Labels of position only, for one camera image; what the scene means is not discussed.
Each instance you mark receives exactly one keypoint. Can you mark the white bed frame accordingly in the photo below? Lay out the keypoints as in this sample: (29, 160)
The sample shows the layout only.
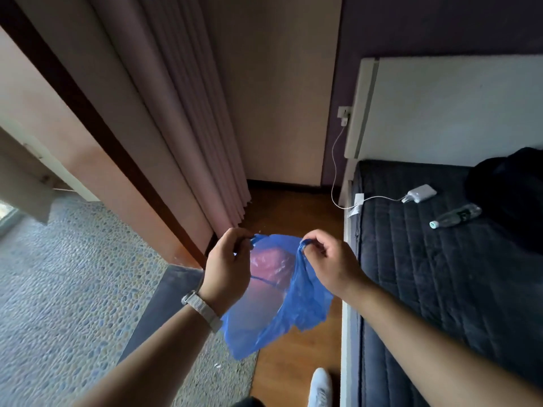
(347, 334)

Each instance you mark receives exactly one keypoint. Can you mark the wooden door frame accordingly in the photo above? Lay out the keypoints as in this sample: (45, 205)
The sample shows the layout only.
(97, 144)

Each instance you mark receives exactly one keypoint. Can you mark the pink curtain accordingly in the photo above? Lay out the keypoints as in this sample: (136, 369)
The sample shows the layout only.
(182, 122)

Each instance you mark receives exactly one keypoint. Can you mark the white mattress tag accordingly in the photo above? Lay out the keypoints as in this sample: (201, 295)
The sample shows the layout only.
(356, 205)

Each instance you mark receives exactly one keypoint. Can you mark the white headboard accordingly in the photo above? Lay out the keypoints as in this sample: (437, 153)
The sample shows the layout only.
(445, 110)

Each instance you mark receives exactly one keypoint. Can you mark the white cabinet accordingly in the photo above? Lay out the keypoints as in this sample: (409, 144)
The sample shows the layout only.
(29, 182)

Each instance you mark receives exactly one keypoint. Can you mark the person's right hand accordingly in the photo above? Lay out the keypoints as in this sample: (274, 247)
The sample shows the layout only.
(335, 262)

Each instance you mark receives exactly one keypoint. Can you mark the person's white right shoe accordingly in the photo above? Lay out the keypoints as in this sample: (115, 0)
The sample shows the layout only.
(320, 389)

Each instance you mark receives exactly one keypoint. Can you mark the person's left hand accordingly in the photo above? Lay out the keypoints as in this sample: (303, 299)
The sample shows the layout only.
(225, 271)

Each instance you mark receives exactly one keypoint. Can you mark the clear plastic water bottle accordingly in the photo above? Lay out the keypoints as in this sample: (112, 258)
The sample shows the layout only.
(458, 216)

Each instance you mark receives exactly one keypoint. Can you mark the person's black shorts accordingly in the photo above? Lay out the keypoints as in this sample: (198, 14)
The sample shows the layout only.
(248, 402)

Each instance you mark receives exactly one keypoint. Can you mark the white band smartwatch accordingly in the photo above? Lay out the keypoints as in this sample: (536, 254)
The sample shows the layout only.
(201, 309)

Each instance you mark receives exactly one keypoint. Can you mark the person's right forearm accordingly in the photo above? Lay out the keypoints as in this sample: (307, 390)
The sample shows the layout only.
(445, 351)

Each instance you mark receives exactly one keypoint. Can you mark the dark polished door threshold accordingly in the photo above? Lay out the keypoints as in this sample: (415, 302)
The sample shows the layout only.
(165, 300)

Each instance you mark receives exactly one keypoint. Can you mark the blue plastic trash bag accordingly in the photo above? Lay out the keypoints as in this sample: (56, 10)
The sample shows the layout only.
(297, 300)

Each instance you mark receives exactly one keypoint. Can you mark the white wall charger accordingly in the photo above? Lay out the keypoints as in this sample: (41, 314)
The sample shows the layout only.
(344, 114)

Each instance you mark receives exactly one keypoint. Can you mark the person's left forearm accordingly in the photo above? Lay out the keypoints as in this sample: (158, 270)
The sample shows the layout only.
(157, 360)

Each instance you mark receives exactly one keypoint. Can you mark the blue quilted mattress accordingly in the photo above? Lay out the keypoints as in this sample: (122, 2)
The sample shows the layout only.
(445, 271)

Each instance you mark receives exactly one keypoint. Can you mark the black bag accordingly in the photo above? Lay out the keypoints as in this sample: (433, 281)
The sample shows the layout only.
(509, 194)

